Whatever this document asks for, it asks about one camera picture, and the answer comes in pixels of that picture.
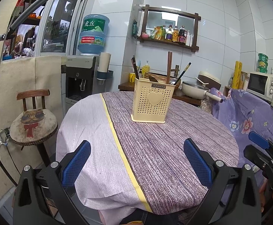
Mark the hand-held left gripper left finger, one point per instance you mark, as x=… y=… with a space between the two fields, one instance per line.
x=76 y=161

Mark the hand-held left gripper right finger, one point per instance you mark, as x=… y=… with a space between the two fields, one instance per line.
x=197 y=164

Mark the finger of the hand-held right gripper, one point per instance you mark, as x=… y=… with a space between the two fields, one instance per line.
x=256 y=155
x=258 y=140

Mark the beige plastic utensil holder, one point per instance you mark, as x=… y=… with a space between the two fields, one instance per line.
x=153 y=103

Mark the large metal spoon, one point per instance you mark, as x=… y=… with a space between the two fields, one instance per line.
x=173 y=82

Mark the dark wooden chopstick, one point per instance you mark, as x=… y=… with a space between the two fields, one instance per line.
x=183 y=73

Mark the person's right hand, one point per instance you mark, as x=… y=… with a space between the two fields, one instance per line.
x=264 y=193

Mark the purple floral cloth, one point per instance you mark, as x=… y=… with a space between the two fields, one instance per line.
x=244 y=117

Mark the white microwave oven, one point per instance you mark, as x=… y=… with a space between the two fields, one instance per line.
x=258 y=84

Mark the cat print seat cushion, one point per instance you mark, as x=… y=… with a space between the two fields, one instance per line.
x=33 y=126

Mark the brown patterned cloth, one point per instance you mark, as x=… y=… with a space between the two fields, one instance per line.
x=207 y=106

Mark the yellow wrap roll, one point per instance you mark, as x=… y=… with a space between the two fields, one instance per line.
x=237 y=75

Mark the cream pan with lid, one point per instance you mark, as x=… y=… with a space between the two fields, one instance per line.
x=195 y=90

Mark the stack of green cans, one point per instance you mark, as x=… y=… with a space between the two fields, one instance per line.
x=262 y=63

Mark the brown and cream rice cooker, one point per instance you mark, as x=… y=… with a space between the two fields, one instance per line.
x=211 y=77

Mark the wooden chair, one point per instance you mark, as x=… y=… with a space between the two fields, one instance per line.
x=33 y=93

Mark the water dispenser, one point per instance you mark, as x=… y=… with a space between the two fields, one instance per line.
x=80 y=79

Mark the woven pattern wash basin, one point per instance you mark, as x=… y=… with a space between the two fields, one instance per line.
x=177 y=80

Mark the beige cardboard panel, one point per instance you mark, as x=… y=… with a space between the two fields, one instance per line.
x=33 y=75

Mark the bronze faucet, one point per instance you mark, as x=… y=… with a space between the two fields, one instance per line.
x=176 y=68

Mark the yellow mug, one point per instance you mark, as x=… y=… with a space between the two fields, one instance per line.
x=132 y=77

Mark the yellow soap pump bottle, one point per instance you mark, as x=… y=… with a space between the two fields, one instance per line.
x=146 y=68

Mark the white squeeze bottle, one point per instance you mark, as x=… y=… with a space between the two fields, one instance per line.
x=188 y=39

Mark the blue water jug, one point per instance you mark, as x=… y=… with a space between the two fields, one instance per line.
x=94 y=35

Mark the dark soy sauce bottle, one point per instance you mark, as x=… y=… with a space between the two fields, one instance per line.
x=181 y=36

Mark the yellow label sauce bottle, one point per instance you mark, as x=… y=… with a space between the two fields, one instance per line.
x=175 y=34

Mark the yellow oil bottle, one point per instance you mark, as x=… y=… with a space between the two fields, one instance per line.
x=169 y=34

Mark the dark capped sauce bottle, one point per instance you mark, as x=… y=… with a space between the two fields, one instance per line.
x=163 y=32

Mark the yellow seasoning packet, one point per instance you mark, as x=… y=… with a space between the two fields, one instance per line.
x=157 y=34

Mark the sliding glass window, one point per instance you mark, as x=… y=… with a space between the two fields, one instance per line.
x=56 y=25

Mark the pink bowl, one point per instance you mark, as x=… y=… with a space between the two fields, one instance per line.
x=145 y=35

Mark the green hanging packet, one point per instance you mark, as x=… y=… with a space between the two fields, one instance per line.
x=134 y=28

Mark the white wall plug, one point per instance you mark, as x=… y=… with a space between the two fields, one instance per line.
x=0 y=137

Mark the blue wall holder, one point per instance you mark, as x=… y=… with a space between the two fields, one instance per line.
x=104 y=75

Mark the dark wooden wall shelf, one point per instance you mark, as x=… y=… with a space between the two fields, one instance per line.
x=196 y=32

